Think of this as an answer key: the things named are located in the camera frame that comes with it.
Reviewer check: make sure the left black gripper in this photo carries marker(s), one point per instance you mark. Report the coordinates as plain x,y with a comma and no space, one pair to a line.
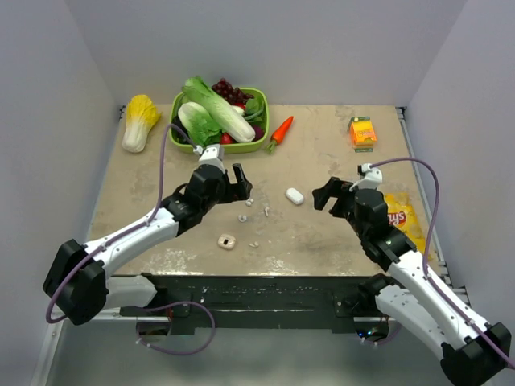
238,191

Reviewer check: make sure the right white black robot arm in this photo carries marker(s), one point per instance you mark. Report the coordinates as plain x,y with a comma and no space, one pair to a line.
470,350

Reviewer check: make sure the red tomato toy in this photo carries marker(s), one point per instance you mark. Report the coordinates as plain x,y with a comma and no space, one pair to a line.
226,139

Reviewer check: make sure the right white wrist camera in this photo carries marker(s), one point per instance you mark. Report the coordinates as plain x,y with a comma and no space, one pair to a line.
370,177

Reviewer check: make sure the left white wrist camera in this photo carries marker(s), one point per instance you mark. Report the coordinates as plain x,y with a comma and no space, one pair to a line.
210,155

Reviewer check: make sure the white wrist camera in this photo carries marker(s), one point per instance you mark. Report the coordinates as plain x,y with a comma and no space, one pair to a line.
370,177
210,155

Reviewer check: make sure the green plastic basket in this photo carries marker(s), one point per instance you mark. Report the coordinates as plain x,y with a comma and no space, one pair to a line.
235,148

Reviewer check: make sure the pink earbud charging case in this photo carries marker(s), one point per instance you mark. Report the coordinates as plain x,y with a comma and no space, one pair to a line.
227,242

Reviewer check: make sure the purple onion toy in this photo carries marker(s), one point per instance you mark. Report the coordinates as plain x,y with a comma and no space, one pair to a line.
258,133

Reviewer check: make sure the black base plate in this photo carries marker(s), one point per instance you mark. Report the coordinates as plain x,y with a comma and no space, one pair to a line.
339,304

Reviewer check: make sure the dark red grapes toy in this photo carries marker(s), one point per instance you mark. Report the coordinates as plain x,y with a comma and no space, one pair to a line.
233,95

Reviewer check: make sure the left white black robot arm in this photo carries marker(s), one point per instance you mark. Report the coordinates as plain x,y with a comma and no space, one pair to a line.
82,281

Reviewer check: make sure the white earbud charging case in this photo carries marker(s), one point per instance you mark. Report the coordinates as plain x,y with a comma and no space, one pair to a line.
295,196

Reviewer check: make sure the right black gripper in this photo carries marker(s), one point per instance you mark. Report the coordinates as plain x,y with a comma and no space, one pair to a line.
331,189

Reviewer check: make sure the yellow napa cabbage toy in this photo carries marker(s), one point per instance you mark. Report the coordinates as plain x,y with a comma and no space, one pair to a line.
141,116

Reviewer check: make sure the orange carrot toy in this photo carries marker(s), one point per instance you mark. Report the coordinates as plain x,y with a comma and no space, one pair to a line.
278,135

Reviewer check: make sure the orange sponge package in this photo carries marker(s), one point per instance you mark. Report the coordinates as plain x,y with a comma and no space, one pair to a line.
362,134

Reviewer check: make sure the yellow Lays chips bag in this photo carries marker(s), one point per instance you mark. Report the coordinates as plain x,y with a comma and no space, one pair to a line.
402,215

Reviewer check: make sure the green leaf toy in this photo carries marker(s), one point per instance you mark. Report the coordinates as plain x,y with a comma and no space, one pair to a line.
254,108

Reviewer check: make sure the long green lettuce toy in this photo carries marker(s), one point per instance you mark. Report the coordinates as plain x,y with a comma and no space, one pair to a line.
219,109

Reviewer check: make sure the short green cabbage toy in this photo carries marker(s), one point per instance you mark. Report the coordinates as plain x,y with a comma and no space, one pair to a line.
202,129

